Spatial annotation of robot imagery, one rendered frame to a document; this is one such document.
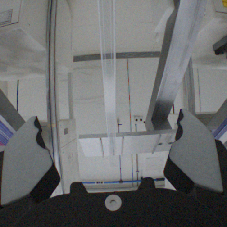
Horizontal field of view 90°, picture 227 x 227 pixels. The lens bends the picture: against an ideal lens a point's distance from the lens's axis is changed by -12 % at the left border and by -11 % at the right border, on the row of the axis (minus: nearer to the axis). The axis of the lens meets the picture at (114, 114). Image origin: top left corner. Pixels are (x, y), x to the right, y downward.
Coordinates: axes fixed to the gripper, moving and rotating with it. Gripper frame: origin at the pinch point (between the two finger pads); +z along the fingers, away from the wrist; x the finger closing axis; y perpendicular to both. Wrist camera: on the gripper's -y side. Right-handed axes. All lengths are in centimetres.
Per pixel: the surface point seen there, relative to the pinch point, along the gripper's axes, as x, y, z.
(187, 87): 39, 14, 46
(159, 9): 8.2, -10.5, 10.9
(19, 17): -34, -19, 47
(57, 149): -28, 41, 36
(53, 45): -28, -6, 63
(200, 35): 45, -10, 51
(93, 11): -11, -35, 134
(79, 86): -48, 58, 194
